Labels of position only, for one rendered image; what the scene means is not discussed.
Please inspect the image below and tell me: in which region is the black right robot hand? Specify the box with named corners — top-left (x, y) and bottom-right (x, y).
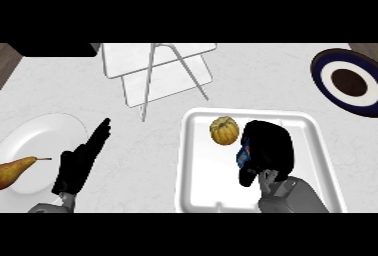
top-left (238, 119), bottom-right (295, 188)

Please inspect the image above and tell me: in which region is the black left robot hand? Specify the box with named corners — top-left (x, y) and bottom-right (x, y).
top-left (50, 117), bottom-right (114, 196)

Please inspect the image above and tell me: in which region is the blue can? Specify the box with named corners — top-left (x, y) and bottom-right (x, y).
top-left (235, 137), bottom-right (252, 170)

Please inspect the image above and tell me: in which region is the white tray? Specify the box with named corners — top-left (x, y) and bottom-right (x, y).
top-left (174, 107), bottom-right (348, 214)

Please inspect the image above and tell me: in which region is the white tiered shelf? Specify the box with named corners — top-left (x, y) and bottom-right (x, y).
top-left (100, 43), bottom-right (218, 123)

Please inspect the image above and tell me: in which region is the yellow squash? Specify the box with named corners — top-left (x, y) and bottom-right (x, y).
top-left (208, 115), bottom-right (241, 146)

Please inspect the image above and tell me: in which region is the yellow-brown pear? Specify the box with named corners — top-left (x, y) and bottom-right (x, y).
top-left (0, 156), bottom-right (53, 191)

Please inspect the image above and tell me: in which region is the navy and white plate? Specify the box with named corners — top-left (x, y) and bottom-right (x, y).
top-left (309, 48), bottom-right (378, 118)

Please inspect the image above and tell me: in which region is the black appliance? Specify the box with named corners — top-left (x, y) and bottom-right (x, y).
top-left (7, 43), bottom-right (100, 58)

